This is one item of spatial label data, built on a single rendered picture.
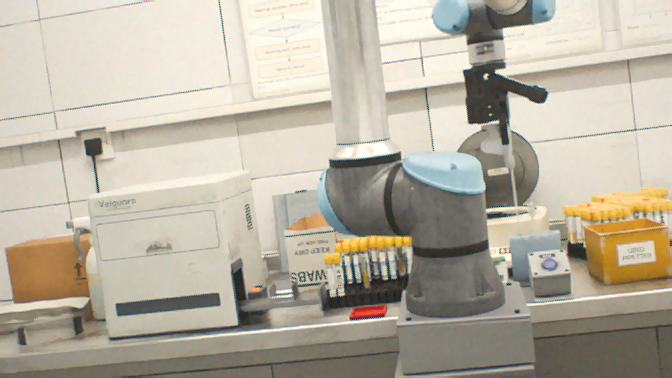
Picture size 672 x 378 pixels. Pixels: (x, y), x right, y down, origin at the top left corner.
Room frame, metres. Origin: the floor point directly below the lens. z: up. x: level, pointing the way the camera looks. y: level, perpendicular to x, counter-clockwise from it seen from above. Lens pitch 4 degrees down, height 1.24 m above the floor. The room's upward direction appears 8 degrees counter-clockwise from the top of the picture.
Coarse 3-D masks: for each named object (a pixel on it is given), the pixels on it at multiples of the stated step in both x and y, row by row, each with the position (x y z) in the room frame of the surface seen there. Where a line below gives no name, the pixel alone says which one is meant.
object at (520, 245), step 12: (516, 240) 1.66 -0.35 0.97; (528, 240) 1.65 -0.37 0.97; (540, 240) 1.64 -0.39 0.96; (552, 240) 1.64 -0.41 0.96; (516, 252) 1.66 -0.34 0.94; (528, 252) 1.65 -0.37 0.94; (516, 264) 1.66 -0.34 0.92; (528, 264) 1.65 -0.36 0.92; (516, 276) 1.66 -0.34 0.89; (528, 276) 1.65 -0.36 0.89
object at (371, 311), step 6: (372, 306) 1.61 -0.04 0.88; (378, 306) 1.61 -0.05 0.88; (384, 306) 1.60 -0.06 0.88; (354, 312) 1.60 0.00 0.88; (360, 312) 1.60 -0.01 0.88; (366, 312) 1.60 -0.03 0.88; (372, 312) 1.59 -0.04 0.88; (378, 312) 1.58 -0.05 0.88; (384, 312) 1.55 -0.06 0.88; (354, 318) 1.55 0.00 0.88; (360, 318) 1.55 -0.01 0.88
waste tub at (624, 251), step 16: (608, 224) 1.68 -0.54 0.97; (624, 224) 1.68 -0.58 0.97; (640, 224) 1.67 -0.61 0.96; (656, 224) 1.61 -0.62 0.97; (592, 240) 1.62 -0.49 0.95; (608, 240) 1.55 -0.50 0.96; (624, 240) 1.55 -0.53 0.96; (640, 240) 1.55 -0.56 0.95; (656, 240) 1.55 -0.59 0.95; (592, 256) 1.63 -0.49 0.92; (608, 256) 1.55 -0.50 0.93; (624, 256) 1.55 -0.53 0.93; (640, 256) 1.55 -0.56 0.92; (656, 256) 1.55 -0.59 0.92; (592, 272) 1.65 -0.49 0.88; (608, 272) 1.55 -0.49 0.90; (624, 272) 1.55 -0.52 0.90; (640, 272) 1.55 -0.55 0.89; (656, 272) 1.55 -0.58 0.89
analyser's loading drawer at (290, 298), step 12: (276, 288) 1.68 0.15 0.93; (324, 288) 1.66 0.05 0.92; (240, 300) 1.69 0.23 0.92; (252, 300) 1.68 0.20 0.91; (264, 300) 1.66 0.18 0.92; (276, 300) 1.62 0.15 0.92; (288, 300) 1.62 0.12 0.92; (300, 300) 1.61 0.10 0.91; (312, 300) 1.61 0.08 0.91; (324, 300) 1.64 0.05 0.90
